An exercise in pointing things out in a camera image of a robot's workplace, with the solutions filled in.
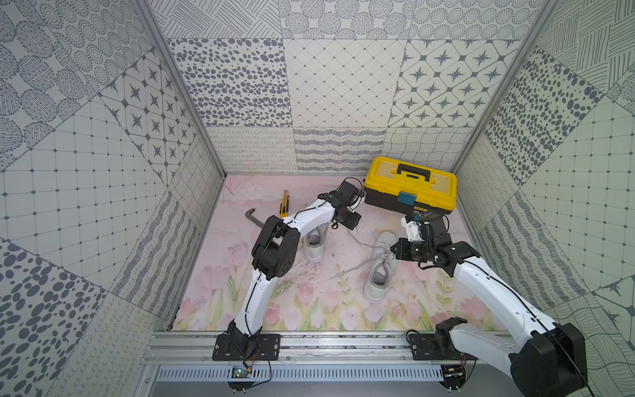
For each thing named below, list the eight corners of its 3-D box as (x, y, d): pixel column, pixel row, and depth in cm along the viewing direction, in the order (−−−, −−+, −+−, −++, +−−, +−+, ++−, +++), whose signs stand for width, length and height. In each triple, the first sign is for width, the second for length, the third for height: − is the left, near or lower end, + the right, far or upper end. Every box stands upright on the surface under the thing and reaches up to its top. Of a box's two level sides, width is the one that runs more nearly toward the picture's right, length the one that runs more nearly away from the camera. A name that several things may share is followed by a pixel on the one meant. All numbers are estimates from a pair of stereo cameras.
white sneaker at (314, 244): (303, 261, 94) (301, 249, 87) (309, 234, 102) (308, 221, 95) (321, 264, 94) (321, 252, 86) (326, 237, 102) (326, 223, 94)
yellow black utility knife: (279, 217, 107) (278, 215, 105) (283, 192, 117) (282, 189, 115) (287, 217, 107) (286, 215, 105) (290, 192, 117) (290, 189, 115)
